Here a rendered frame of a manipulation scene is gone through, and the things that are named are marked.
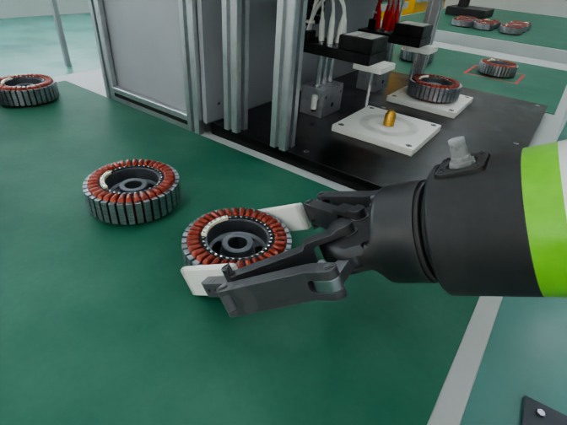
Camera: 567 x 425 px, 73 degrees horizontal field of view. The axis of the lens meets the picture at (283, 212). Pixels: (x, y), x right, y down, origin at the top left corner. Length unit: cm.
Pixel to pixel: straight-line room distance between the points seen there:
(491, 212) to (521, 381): 124
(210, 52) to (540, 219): 55
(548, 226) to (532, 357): 132
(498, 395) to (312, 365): 109
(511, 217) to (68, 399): 32
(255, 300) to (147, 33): 58
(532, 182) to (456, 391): 19
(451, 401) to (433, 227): 16
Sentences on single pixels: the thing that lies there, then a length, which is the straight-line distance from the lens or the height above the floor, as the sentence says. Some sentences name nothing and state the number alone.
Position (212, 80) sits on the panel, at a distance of 69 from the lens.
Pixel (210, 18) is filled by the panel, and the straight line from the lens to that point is 67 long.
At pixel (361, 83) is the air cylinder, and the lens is 97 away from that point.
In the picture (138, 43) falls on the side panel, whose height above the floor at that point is 87.
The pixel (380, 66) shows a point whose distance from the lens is 71.
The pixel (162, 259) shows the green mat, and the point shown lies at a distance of 43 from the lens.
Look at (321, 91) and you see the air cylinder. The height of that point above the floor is 82.
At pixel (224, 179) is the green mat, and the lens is 56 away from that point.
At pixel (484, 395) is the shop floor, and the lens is 137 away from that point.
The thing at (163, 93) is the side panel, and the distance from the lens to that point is 78.
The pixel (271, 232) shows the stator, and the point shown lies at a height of 78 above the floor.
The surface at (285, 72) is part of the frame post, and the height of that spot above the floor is 89.
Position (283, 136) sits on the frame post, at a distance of 60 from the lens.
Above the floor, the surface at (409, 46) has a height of 88.
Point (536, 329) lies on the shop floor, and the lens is 165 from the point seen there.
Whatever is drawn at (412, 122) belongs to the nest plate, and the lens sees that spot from 77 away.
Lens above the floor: 103
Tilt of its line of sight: 34 degrees down
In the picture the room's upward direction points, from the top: 5 degrees clockwise
